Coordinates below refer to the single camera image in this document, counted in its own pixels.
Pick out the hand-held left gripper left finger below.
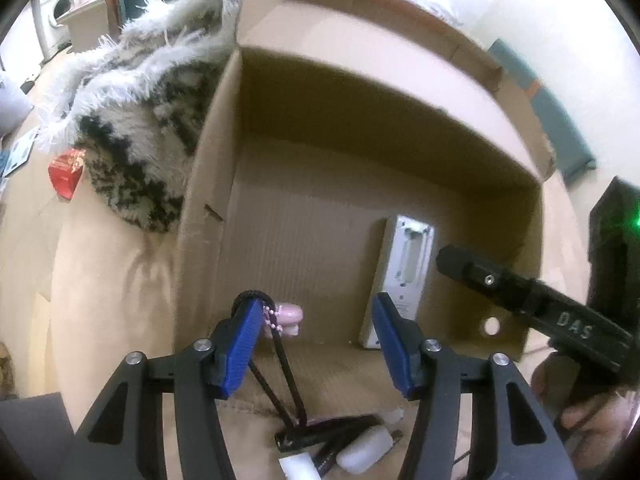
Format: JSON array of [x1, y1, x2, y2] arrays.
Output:
[[57, 299, 266, 480]]

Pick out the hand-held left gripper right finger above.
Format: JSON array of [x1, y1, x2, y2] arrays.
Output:
[[375, 291, 579, 480]]

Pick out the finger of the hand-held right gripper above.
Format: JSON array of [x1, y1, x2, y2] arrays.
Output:
[[436, 243, 635, 377]]

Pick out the white remote control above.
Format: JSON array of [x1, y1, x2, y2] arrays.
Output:
[[357, 214, 436, 351]]

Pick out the white oval case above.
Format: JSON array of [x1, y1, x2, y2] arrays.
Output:
[[336, 425, 394, 476]]

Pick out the cardboard box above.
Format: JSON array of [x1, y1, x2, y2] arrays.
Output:
[[172, 0, 557, 362]]

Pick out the person's right hand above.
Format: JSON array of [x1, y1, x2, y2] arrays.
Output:
[[530, 354, 639, 457]]

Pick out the white plastic object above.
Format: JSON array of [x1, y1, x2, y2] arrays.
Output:
[[278, 454, 319, 480]]

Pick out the teal cushion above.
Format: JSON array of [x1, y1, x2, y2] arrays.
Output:
[[486, 39, 597, 172]]

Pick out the shaggy black and white blanket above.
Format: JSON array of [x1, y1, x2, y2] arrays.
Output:
[[35, 0, 241, 233]]

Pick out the red packet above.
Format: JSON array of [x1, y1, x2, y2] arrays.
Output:
[[48, 148, 87, 199]]

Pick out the blue card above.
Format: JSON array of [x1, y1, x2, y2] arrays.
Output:
[[1, 127, 39, 177]]

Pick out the white rounded object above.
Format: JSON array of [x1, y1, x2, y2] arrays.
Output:
[[0, 70, 34, 137]]

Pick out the beige cabinet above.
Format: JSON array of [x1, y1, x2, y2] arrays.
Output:
[[56, 0, 120, 54]]

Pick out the white washing machine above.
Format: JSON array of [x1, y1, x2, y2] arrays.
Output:
[[31, 0, 83, 57]]

